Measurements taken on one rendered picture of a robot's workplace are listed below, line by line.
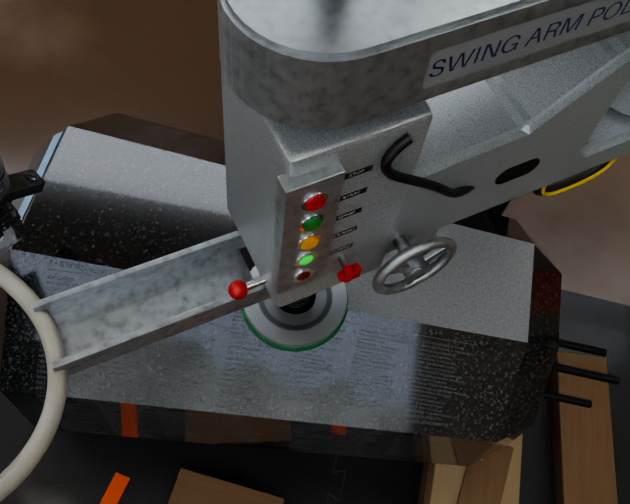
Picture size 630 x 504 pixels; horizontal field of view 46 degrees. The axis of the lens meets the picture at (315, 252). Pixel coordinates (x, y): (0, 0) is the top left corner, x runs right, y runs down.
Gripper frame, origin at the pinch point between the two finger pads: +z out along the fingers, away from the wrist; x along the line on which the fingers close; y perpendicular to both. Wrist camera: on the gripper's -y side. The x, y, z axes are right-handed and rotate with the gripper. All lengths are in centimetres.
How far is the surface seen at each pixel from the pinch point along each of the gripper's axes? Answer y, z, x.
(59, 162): -19.5, 3.0, -10.4
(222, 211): -35.5, 0.5, 24.9
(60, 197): -13.6, 3.1, -3.1
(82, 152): -24.8, 2.6, -8.9
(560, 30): -41, -82, 68
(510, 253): -72, -4, 78
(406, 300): -47, -2, 68
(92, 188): -19.9, 2.6, 0.1
